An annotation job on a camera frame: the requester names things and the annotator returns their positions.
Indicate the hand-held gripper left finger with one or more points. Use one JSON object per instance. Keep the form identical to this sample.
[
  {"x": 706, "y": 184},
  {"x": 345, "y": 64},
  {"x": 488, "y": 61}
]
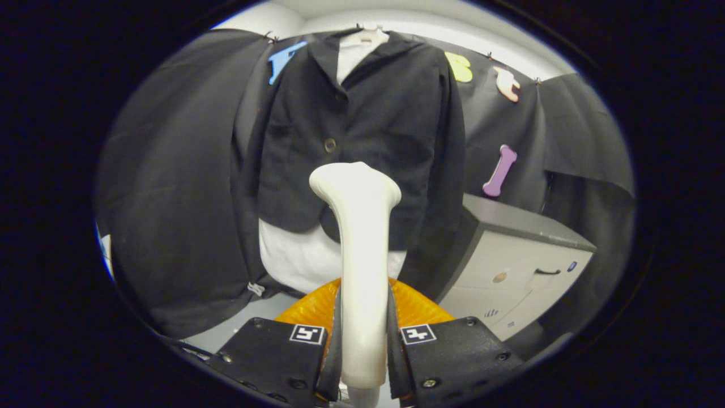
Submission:
[{"x": 266, "y": 357}]

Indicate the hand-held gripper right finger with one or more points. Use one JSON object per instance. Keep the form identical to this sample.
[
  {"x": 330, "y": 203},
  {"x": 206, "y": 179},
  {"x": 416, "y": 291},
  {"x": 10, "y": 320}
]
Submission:
[{"x": 453, "y": 357}]

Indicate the white shirt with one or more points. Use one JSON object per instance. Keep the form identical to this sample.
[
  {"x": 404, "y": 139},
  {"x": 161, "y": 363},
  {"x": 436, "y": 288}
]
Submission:
[{"x": 294, "y": 260}]

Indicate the white garment steamer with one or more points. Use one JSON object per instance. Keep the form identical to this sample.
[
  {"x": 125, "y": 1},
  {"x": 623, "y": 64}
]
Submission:
[{"x": 362, "y": 238}]

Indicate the black suit jacket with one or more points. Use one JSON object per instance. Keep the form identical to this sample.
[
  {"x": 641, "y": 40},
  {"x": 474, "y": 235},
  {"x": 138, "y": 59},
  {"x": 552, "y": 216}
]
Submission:
[{"x": 385, "y": 113}]

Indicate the white clothes hanger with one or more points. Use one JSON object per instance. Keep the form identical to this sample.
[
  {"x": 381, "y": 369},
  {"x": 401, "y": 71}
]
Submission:
[{"x": 368, "y": 35}]

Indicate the small white clip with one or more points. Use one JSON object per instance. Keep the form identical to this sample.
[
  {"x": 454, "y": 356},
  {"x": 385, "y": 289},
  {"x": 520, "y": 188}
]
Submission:
[{"x": 256, "y": 289}]

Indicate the grey cabinet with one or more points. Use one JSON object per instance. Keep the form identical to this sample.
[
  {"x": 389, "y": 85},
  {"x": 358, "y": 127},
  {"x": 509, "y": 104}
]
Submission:
[{"x": 510, "y": 255}]

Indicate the black backdrop cloth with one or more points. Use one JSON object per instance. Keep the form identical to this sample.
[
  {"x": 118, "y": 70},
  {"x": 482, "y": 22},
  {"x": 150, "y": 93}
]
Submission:
[{"x": 170, "y": 198}]

